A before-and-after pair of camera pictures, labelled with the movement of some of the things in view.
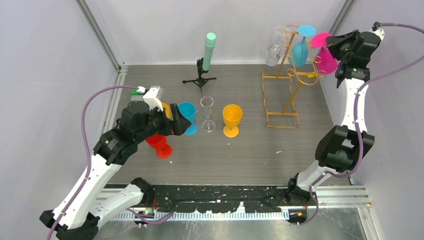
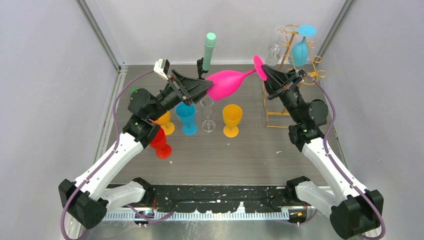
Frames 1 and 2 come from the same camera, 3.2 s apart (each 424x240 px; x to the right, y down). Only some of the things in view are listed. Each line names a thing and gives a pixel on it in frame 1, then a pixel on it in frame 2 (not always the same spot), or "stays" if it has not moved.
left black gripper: x=183 y=123 → x=188 y=88
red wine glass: x=163 y=150 stays
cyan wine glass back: x=300 y=50 stays
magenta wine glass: x=327 y=63 → x=226 y=83
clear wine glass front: x=208 y=125 stays
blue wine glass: x=188 y=110 stays
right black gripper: x=334 y=43 → x=275 y=80
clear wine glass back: x=273 y=54 stays
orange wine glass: x=232 y=115 stays
